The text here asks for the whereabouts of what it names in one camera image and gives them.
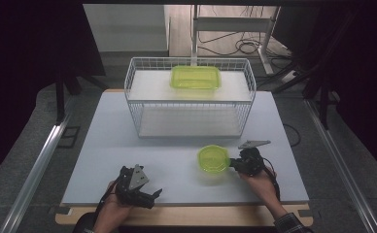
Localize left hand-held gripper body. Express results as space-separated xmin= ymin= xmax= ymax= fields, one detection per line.
xmin=114 ymin=163 xmax=155 ymax=210

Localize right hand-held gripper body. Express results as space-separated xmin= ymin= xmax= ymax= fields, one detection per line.
xmin=234 ymin=139 xmax=272 ymax=178

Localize green round plastic bowl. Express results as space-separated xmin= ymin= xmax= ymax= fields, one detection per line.
xmin=196 ymin=144 xmax=231 ymax=175

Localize white wire shelf rack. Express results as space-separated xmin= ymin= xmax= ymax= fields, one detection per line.
xmin=123 ymin=56 xmax=257 ymax=140

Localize green rectangular plastic container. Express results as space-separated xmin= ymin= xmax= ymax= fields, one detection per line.
xmin=169 ymin=65 xmax=223 ymax=91

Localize person's right hand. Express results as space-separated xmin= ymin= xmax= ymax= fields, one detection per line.
xmin=238 ymin=166 xmax=284 ymax=213

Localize person's left hand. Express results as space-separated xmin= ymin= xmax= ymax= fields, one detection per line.
xmin=93 ymin=180 xmax=134 ymax=231

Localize white power strip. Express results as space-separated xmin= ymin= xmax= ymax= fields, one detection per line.
xmin=278 ymin=69 xmax=299 ymax=84

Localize black metal stand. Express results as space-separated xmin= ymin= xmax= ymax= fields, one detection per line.
xmin=53 ymin=57 xmax=110 ymax=125
xmin=257 ymin=9 xmax=362 ymax=130

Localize white cabinet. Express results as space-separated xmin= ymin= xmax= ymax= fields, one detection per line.
xmin=83 ymin=3 xmax=172 ymax=58

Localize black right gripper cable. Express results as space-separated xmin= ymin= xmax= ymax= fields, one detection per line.
xmin=261 ymin=157 xmax=282 ymax=202

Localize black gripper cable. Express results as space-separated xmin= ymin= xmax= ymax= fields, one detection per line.
xmin=93 ymin=183 xmax=120 ymax=224
xmin=261 ymin=157 xmax=282 ymax=202

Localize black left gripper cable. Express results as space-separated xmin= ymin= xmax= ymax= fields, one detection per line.
xmin=93 ymin=183 xmax=120 ymax=224

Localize thin black floor cable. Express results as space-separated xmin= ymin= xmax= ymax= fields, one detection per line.
xmin=283 ymin=123 xmax=302 ymax=148

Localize aluminium rail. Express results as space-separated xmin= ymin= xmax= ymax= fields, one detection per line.
xmin=303 ymin=98 xmax=377 ymax=233
xmin=0 ymin=96 xmax=76 ymax=233

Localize black cables on floor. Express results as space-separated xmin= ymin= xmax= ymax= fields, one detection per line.
xmin=197 ymin=5 xmax=294 ymax=58

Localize white metal desk frame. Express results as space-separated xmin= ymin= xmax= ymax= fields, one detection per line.
xmin=189 ymin=4 xmax=282 ymax=76

